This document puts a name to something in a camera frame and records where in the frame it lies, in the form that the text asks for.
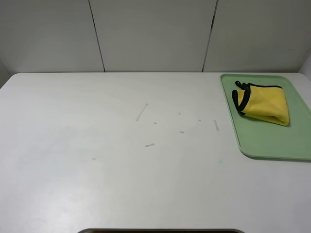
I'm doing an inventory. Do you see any light green plastic tray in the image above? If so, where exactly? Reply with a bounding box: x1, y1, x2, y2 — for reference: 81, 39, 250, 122
221, 73, 311, 161

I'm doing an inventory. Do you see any yellow towel with black trim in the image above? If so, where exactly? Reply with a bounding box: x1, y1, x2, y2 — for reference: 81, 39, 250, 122
231, 81, 290, 126

